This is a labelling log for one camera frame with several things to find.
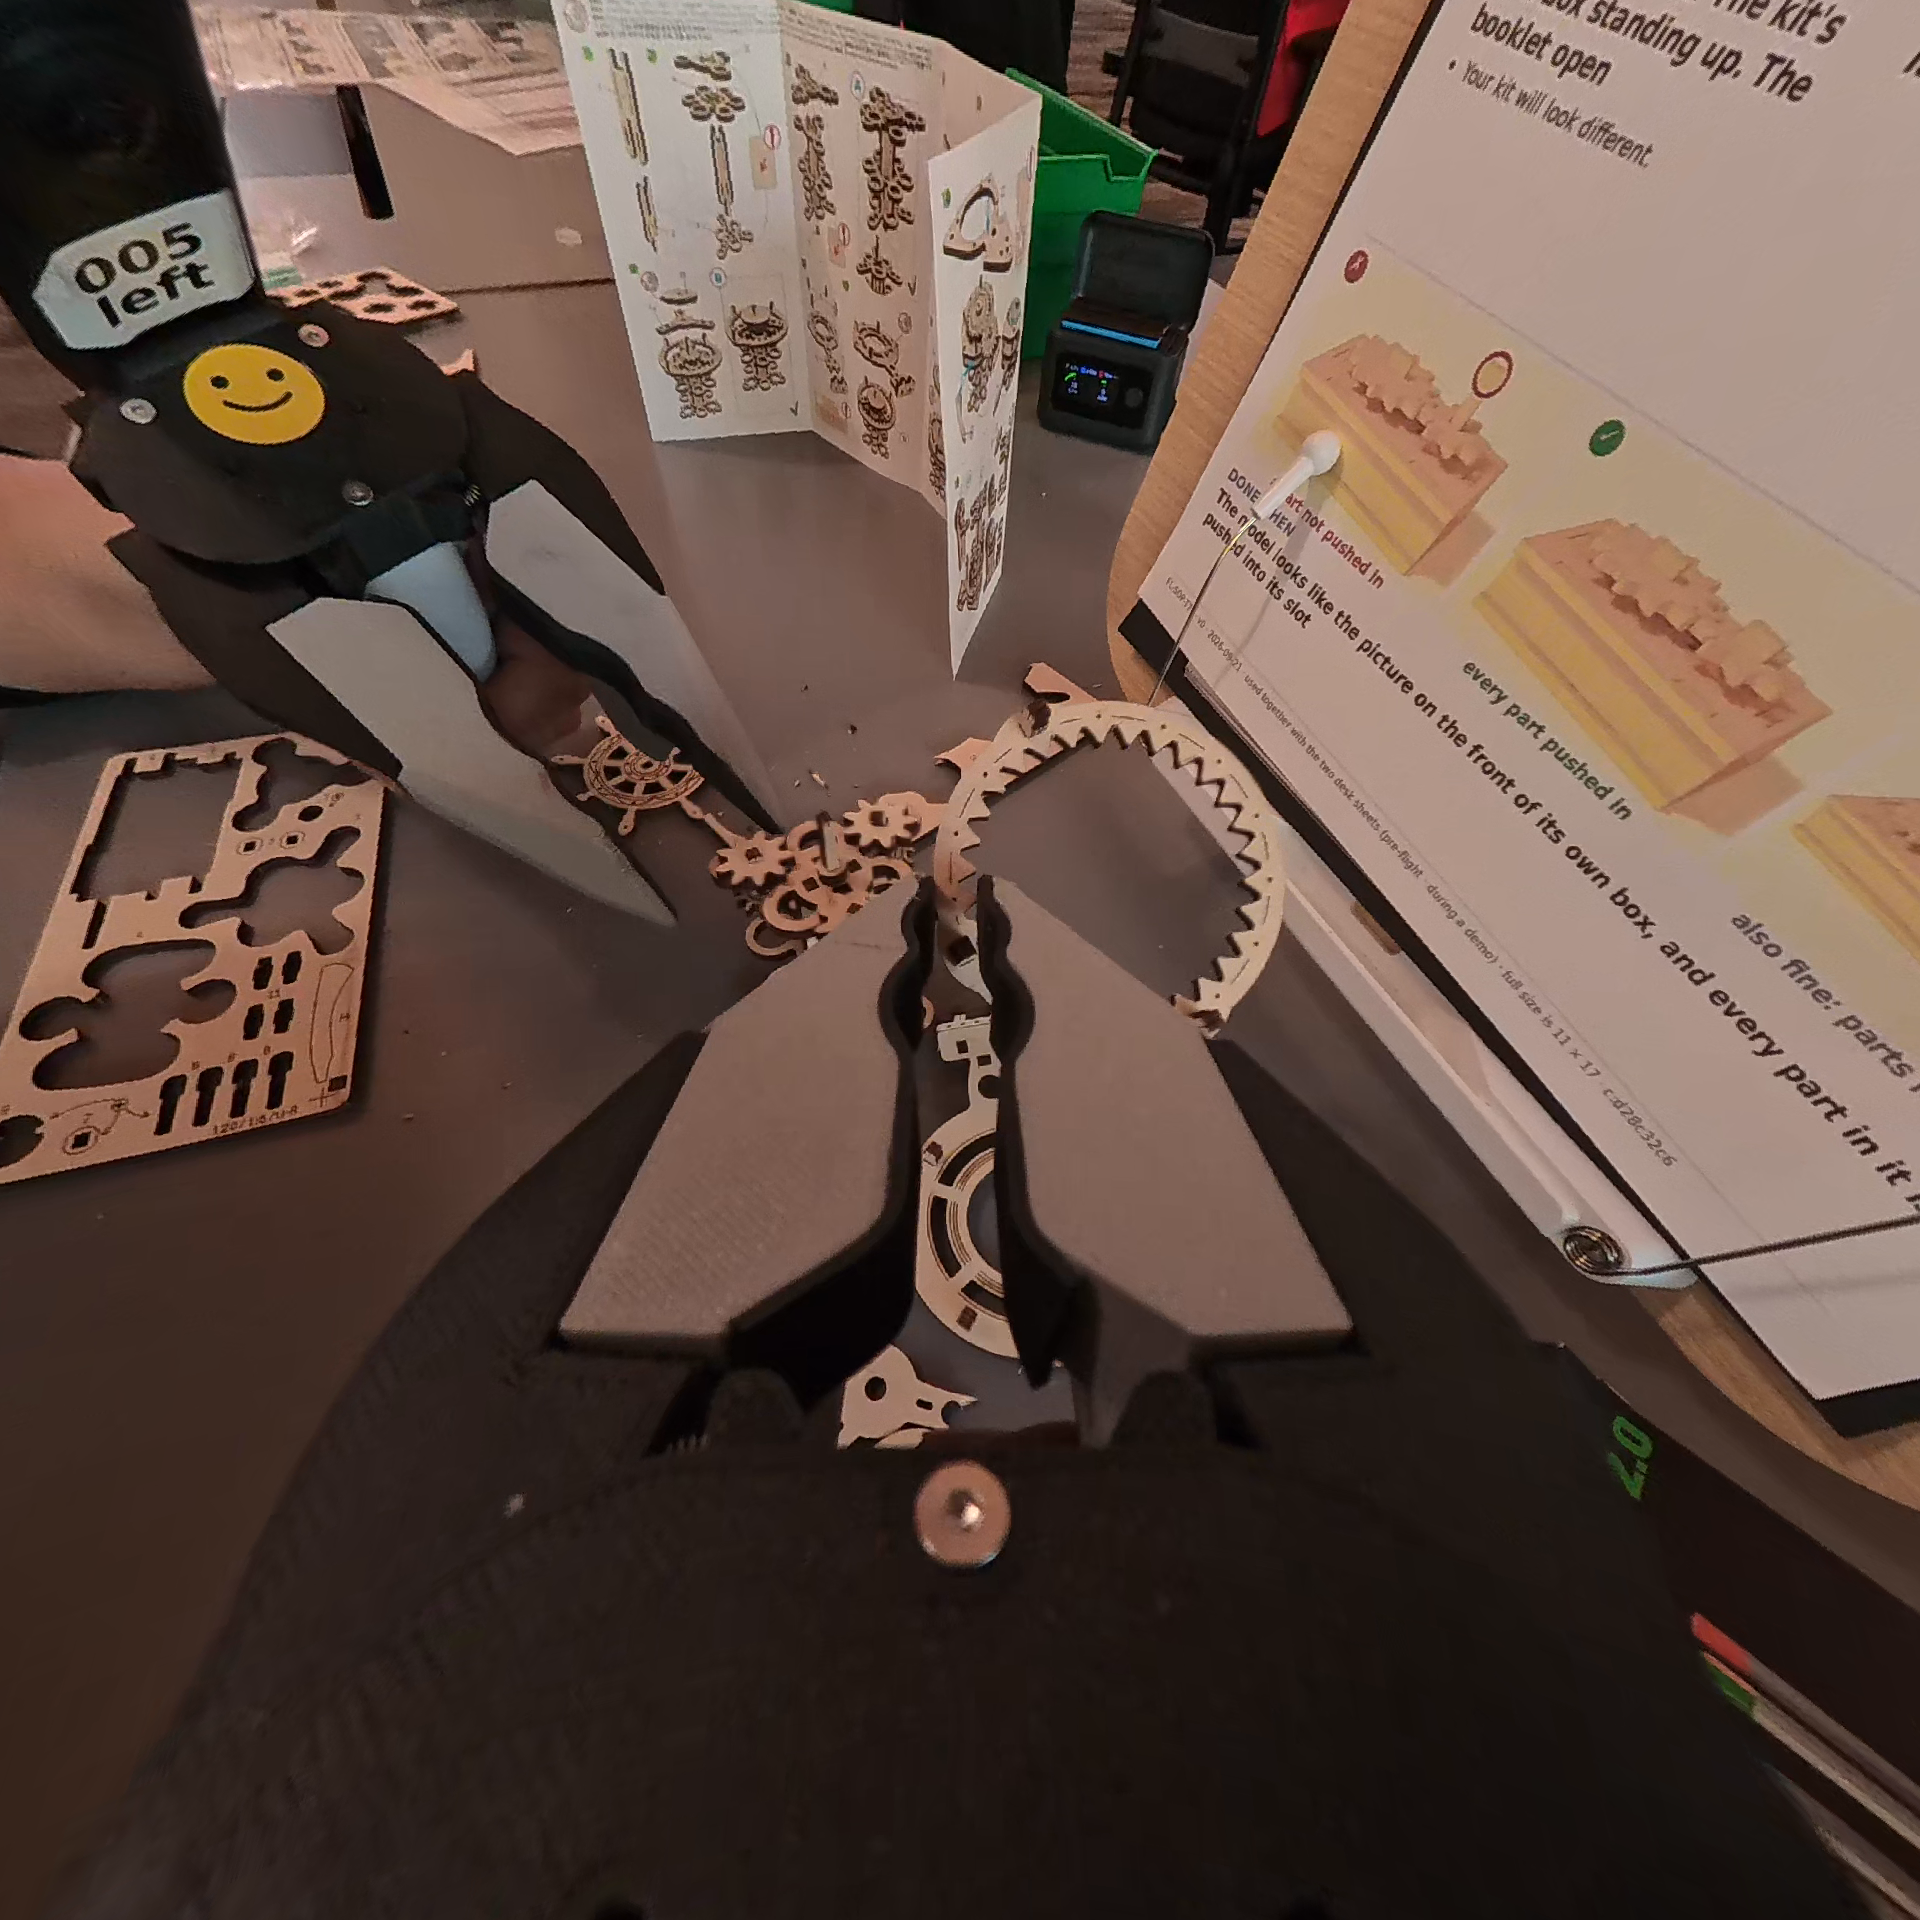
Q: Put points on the black product box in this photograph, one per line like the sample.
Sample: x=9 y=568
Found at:
x=1771 y=1576

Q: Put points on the wooden sheet offcut strip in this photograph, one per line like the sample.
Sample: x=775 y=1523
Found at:
x=1058 y=688

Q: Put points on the person's left hand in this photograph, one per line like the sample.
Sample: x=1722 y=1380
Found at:
x=78 y=600

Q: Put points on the wooden gear shaft assembly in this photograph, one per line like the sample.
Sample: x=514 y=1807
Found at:
x=810 y=887

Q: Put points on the punched wooden part sheet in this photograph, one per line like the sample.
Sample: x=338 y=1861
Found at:
x=326 y=1036

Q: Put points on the folded instruction booklet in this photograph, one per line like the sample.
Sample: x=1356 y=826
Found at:
x=840 y=227

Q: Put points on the instruction sheet on stand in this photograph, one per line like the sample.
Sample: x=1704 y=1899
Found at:
x=1291 y=227

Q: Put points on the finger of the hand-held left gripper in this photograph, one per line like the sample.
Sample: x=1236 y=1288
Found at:
x=453 y=737
x=614 y=600

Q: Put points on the wooden ship wheel part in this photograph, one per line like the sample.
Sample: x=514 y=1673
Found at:
x=637 y=782

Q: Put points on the printed instruction sheet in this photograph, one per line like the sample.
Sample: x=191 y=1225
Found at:
x=1575 y=899

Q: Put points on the black office chair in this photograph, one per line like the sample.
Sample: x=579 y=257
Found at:
x=1200 y=89

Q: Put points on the green storage bin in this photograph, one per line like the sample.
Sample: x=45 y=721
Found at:
x=1089 y=165

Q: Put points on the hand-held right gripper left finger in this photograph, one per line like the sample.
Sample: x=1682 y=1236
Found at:
x=720 y=1188

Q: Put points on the black device with display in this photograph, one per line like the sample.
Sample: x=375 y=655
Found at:
x=1140 y=303

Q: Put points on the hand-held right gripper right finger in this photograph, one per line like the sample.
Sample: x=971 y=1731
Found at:
x=1187 y=1188

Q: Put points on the wooden sheet remnant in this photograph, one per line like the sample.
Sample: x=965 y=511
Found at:
x=384 y=297

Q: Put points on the printed paper leaflet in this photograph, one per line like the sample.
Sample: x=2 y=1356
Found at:
x=453 y=59

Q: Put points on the white sheet holder bar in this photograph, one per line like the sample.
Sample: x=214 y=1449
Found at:
x=1443 y=1078

